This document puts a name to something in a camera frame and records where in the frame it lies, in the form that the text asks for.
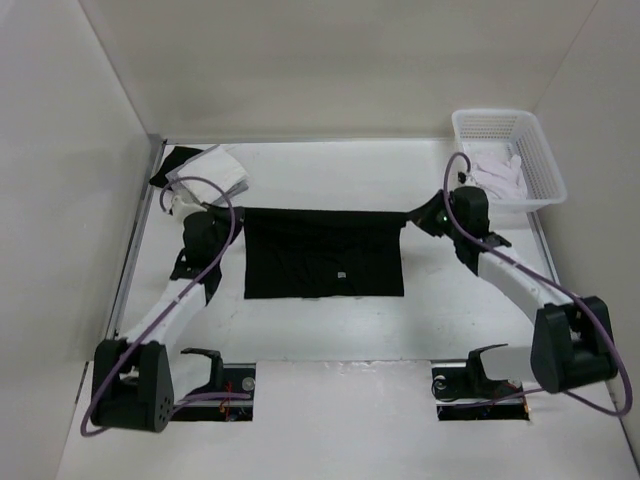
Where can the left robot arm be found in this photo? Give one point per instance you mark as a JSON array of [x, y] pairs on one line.
[[136, 385]]

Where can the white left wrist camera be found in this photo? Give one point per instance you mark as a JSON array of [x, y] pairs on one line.
[[180, 208]]

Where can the white tank top in basket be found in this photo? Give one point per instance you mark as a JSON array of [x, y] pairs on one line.
[[500, 175]]

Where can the folded black tank top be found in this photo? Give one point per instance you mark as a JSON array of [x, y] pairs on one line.
[[176, 158]]

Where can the white plastic basket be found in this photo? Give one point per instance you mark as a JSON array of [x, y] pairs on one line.
[[513, 132]]

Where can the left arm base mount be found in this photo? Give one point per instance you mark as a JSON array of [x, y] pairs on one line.
[[206, 389]]

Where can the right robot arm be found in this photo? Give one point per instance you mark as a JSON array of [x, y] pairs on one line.
[[567, 350]]

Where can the folded white tank top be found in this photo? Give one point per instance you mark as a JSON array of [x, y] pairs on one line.
[[212, 172]]

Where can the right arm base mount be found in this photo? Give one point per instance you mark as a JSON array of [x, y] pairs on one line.
[[463, 391]]

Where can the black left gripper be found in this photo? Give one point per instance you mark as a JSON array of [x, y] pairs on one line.
[[232, 217]]

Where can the black tank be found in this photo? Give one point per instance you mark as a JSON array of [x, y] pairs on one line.
[[319, 253], [176, 158]]

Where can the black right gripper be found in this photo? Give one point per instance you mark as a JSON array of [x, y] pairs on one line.
[[422, 216]]

